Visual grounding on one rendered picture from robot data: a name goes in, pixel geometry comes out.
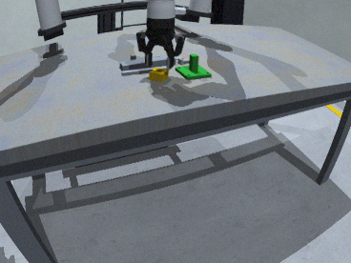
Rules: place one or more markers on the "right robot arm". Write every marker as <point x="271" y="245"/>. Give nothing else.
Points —
<point x="48" y="13"/>

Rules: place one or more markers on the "yellow square nut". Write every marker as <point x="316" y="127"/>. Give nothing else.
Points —
<point x="158" y="74"/>

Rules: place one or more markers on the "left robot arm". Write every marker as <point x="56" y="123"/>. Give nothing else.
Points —
<point x="166" y="9"/>

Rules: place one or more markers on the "green square plate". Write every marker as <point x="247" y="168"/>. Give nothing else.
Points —
<point x="194" y="70"/>

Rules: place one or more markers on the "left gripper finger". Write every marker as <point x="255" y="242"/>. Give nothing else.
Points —
<point x="140" y="36"/>
<point x="169" y="48"/>

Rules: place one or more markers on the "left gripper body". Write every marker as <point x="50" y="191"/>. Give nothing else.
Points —
<point x="159" y="27"/>

